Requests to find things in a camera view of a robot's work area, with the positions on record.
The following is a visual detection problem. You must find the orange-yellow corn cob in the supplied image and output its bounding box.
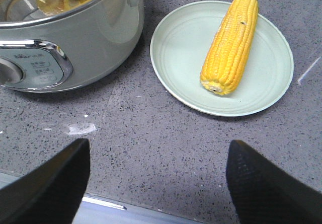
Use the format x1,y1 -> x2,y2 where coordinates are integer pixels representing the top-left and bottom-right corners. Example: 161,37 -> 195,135
200,0 -> 259,96

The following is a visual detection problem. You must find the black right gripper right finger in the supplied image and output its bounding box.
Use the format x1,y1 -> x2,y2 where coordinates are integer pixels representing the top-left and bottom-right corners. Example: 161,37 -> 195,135
226,140 -> 321,223

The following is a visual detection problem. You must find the light green round plate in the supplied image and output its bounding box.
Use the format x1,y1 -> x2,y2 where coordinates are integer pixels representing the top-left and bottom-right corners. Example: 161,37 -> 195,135
150,1 -> 294,117

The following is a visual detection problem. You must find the sage green electric cooker pot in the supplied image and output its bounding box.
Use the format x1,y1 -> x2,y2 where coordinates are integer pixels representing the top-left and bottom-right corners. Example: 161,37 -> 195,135
1,0 -> 144,93

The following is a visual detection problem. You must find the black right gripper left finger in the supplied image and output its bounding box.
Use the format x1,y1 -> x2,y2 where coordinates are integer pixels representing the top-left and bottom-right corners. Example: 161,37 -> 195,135
1,138 -> 90,223

